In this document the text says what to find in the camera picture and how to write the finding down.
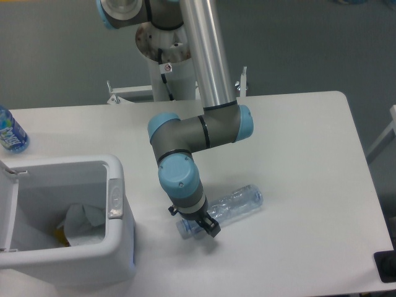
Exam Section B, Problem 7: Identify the crushed clear plastic bottle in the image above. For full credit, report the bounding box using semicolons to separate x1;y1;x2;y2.
176;184;264;239

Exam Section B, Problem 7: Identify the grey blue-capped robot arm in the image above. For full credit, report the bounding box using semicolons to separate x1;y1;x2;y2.
97;1;254;236

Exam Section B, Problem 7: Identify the white frame at right edge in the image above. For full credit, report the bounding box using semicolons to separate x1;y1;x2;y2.
366;105;395;164

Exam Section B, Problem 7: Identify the white paper trash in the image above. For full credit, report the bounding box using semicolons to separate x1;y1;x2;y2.
63;204;106;247

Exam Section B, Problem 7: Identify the black clamp at table edge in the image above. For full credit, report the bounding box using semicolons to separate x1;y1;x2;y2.
374;250;395;283

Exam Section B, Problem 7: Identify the blue labelled water bottle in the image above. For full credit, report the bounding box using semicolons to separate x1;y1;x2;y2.
1;106;30;153

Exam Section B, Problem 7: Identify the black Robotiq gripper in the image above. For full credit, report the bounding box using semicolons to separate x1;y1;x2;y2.
168;204;220;238

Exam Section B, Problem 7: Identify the yellow trash in can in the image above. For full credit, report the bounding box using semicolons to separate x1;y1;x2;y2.
54;227;70;247

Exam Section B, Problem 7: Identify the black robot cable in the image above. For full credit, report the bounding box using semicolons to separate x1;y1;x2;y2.
157;48;176;101

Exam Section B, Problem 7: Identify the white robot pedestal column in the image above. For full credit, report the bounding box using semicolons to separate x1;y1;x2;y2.
136;22;197;101

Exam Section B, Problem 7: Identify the white plastic trash can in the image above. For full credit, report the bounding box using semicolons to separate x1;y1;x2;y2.
1;155;136;286

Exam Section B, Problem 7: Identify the white pedestal base frame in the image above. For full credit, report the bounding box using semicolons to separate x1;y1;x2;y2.
106;66;249;105

